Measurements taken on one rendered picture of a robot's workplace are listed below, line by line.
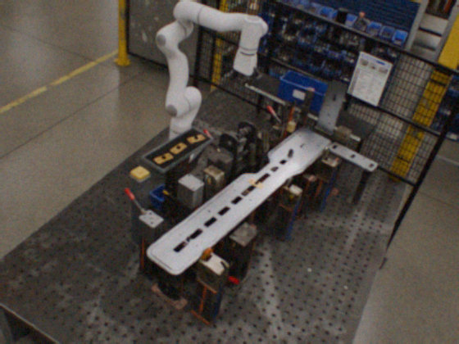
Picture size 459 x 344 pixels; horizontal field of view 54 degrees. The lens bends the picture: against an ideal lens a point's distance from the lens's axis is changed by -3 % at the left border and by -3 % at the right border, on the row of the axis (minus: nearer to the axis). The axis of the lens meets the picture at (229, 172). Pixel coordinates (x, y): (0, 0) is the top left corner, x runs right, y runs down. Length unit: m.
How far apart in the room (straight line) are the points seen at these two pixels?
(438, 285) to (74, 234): 2.57
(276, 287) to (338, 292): 0.31
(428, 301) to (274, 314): 1.62
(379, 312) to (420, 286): 0.45
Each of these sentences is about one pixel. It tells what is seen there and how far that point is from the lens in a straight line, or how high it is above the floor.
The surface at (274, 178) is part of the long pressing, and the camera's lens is 2.41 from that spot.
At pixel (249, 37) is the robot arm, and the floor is 1.69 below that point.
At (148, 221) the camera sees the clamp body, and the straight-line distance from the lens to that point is 2.00.
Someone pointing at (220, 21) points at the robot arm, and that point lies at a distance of 2.20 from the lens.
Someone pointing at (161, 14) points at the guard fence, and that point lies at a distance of 4.97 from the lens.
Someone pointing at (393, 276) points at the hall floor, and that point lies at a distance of 3.60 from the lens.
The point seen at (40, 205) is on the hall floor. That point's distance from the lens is 3.67.
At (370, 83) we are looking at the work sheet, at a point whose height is 1.28.
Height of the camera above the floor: 2.50
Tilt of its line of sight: 39 degrees down
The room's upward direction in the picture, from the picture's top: 10 degrees clockwise
